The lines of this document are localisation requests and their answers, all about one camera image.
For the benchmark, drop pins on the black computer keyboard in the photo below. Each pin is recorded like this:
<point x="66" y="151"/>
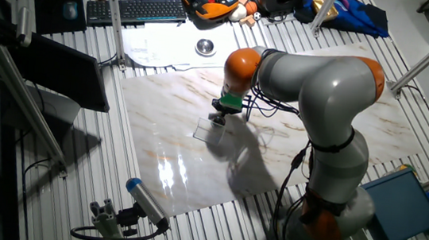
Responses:
<point x="138" y="11"/>

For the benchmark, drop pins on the grey computer mouse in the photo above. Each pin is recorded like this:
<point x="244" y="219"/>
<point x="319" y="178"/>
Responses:
<point x="70" y="10"/>

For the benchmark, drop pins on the tiny soccer ball toy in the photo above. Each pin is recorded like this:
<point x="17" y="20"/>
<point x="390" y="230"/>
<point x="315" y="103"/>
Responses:
<point x="257" y="16"/>

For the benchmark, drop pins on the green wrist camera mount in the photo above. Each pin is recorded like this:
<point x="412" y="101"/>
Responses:
<point x="232" y="101"/>

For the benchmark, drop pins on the small round steel plate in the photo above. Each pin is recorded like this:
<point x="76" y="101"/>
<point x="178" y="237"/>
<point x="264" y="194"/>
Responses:
<point x="218" y="125"/>

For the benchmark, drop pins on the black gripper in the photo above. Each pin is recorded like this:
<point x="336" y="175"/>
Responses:
<point x="223" y="109"/>

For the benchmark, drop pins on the blue cloth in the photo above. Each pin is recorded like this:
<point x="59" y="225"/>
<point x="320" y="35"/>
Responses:
<point x="361" y="19"/>

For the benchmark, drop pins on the silver camera on beam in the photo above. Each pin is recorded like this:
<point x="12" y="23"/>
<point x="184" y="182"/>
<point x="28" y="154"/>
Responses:
<point x="24" y="26"/>

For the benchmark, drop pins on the printed white paper sheet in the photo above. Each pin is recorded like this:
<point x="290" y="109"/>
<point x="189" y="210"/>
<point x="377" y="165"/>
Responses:
<point x="227" y="37"/>
<point x="146" y="49"/>

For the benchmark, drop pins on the silver camera with blue cap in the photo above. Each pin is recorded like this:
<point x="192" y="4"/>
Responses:
<point x="146" y="200"/>

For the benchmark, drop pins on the aluminium camera mount profile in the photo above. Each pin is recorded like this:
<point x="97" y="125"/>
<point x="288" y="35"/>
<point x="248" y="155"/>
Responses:
<point x="107" y="226"/>

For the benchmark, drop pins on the black flat monitor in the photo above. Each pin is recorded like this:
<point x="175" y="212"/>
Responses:
<point x="63" y="76"/>

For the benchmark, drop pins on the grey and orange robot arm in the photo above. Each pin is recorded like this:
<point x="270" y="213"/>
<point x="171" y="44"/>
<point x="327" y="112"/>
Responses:
<point x="329" y="92"/>

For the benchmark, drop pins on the white marble pattern mat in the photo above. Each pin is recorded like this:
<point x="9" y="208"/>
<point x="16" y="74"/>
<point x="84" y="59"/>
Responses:
<point x="162" y="158"/>

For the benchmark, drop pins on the small orange basketball toy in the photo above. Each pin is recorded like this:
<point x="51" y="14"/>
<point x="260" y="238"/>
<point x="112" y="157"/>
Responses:
<point x="251" y="8"/>

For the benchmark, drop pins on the wide-rimmed steel bowl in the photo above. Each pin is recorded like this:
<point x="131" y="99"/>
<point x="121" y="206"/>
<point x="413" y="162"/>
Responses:
<point x="205" y="47"/>

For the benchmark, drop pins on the white egg-shaped toy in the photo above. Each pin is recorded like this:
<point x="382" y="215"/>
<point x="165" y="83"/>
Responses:
<point x="237" y="13"/>

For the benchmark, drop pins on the clear rectangular plastic goal marker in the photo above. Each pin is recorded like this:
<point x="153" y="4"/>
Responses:
<point x="207" y="135"/>

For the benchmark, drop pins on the black mouse pad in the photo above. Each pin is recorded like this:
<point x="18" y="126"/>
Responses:
<point x="50" y="15"/>

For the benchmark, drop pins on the blue box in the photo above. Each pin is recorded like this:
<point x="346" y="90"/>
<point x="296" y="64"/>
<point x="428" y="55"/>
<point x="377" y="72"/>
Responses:
<point x="401" y="207"/>

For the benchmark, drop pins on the gold foil object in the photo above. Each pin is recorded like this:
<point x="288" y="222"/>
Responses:
<point x="317" y="5"/>

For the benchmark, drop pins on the long slanted aluminium beam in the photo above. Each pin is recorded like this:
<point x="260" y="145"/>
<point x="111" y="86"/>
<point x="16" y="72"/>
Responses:
<point x="14" y="87"/>

